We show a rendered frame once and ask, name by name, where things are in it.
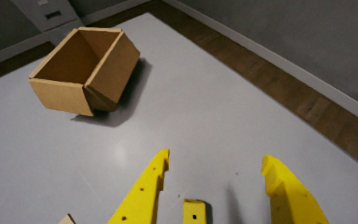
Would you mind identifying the open brown cardboard box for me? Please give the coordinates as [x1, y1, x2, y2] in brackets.
[28, 27, 140, 116]

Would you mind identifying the tan flat mat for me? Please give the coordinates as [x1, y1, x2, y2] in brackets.
[59, 214, 76, 224]

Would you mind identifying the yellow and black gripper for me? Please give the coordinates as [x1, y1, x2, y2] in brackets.
[107, 149, 329, 224]

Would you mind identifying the yellow die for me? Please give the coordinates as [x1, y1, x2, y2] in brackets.
[183, 199, 206, 224]

